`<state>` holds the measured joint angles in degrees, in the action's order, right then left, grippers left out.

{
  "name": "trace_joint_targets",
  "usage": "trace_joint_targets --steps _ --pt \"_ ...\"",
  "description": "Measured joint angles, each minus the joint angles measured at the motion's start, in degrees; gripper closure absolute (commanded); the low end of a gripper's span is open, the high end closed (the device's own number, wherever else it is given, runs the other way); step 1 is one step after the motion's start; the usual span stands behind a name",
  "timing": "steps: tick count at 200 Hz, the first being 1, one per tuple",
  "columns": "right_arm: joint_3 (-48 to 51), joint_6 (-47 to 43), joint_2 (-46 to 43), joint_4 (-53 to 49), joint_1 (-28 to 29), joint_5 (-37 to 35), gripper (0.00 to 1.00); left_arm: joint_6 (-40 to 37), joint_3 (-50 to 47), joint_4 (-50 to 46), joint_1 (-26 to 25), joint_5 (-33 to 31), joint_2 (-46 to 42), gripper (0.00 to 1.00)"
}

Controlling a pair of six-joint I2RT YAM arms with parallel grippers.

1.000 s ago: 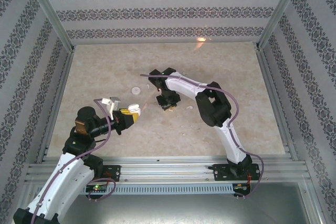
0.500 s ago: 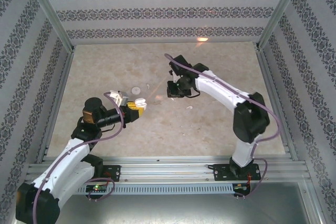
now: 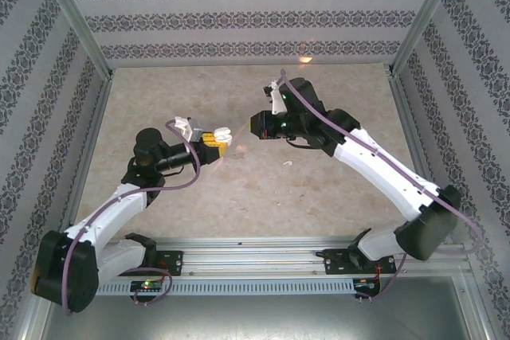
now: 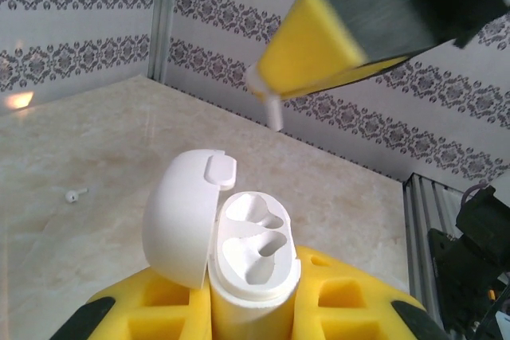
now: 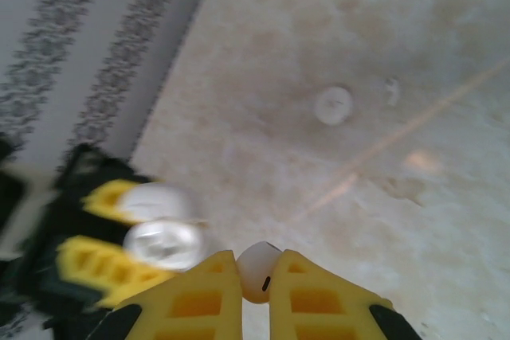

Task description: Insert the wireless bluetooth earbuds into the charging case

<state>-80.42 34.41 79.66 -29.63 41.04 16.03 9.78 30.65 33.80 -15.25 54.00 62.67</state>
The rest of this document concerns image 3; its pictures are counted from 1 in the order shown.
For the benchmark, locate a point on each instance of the rounded square white charging case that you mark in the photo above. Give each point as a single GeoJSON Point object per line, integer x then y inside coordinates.
{"type": "Point", "coordinates": [223, 133]}

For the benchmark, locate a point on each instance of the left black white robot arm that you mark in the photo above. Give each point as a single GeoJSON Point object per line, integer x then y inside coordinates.
{"type": "Point", "coordinates": [111, 212]}

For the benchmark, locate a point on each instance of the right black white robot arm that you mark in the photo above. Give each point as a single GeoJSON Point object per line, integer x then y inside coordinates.
{"type": "Point", "coordinates": [390, 173]}

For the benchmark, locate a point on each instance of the grey metal sheet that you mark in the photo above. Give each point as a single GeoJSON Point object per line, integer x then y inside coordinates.
{"type": "Point", "coordinates": [255, 316]}

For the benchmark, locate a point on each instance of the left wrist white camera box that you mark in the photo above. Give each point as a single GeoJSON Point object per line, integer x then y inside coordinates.
{"type": "Point", "coordinates": [185, 127]}

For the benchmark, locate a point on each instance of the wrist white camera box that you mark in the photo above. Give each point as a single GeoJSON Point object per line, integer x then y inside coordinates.
{"type": "Point", "coordinates": [185, 127]}
{"type": "Point", "coordinates": [276, 99]}

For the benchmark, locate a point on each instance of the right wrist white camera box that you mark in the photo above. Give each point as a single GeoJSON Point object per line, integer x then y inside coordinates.
{"type": "Point", "coordinates": [276, 99]}

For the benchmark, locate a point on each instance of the aluminium table side rail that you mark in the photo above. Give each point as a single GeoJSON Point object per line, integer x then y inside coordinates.
{"type": "Point", "coordinates": [85, 161]}
{"type": "Point", "coordinates": [414, 137]}

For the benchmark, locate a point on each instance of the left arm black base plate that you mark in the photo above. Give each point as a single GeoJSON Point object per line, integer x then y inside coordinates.
{"type": "Point", "coordinates": [175, 260]}

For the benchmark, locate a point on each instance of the aluminium mounting rail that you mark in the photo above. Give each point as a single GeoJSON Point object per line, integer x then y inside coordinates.
{"type": "Point", "coordinates": [255, 256]}

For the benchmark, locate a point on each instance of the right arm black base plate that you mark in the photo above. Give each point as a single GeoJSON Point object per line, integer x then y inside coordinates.
{"type": "Point", "coordinates": [334, 262]}

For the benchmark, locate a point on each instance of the aluminium frame post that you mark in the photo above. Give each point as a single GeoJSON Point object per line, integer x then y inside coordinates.
{"type": "Point", "coordinates": [75, 17]}
{"type": "Point", "coordinates": [428, 9]}

